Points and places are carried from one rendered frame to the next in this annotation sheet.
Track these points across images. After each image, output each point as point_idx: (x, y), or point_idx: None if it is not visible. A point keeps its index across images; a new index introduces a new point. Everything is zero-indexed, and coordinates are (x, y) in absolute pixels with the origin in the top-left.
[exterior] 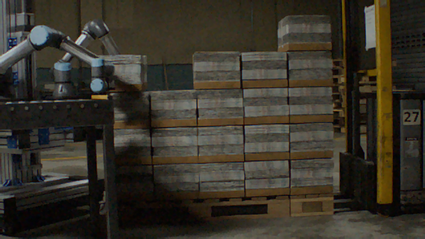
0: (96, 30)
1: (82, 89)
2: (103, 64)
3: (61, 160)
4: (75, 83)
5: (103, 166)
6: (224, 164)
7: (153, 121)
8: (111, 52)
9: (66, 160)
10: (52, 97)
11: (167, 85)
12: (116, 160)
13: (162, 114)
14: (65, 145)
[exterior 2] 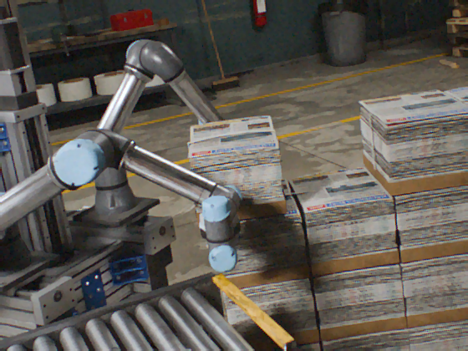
0: (159, 69)
1: (73, 43)
2: (230, 211)
3: (74, 198)
4: (61, 37)
5: (154, 212)
6: (456, 325)
7: (316, 264)
8: (192, 106)
9: (83, 195)
10: (99, 221)
11: (205, 11)
12: (251, 343)
13: (331, 250)
14: (63, 139)
